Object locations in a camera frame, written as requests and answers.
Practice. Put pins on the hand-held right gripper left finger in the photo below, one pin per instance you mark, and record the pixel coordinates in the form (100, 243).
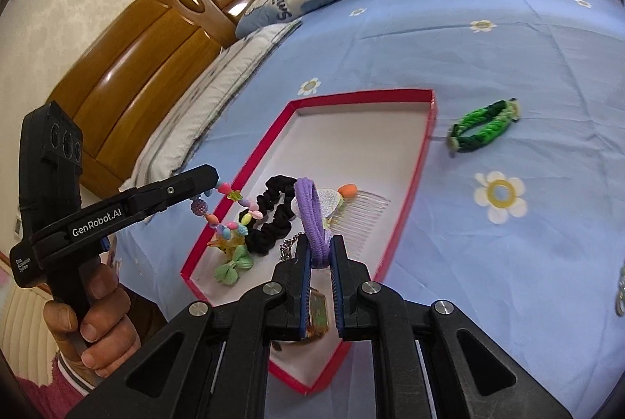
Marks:
(302, 282)

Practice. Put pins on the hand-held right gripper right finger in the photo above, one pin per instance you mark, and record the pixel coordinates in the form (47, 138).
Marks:
(338, 287)

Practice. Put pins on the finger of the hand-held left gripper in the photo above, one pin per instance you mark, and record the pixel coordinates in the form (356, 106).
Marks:
(180, 189)

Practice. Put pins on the metal wristwatch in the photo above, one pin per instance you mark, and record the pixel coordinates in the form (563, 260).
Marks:
(315, 311)

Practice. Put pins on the black scrunchie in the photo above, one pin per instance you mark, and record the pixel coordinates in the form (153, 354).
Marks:
(273, 223)

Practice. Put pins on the hair comb with colourful balls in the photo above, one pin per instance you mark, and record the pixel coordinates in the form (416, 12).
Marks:
(361, 219)

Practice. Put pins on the yellow hair claw clip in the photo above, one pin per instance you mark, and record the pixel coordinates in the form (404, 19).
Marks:
(229, 243)

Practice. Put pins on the red cardboard box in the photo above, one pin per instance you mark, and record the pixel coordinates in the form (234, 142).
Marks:
(351, 131)

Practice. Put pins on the person's left forearm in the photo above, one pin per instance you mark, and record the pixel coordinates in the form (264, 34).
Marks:
(58, 389)

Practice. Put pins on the person's left hand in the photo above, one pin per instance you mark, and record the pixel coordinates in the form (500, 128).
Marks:
(105, 311)

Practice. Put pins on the grey white pillow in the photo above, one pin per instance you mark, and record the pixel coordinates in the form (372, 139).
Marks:
(219, 82)

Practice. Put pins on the beige ribbed panel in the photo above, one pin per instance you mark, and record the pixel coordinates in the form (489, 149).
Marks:
(24, 316)

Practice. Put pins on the wooden headboard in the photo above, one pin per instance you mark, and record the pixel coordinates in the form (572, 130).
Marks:
(146, 58)

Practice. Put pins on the blue floral bed sheet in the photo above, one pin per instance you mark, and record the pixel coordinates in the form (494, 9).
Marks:
(512, 58)

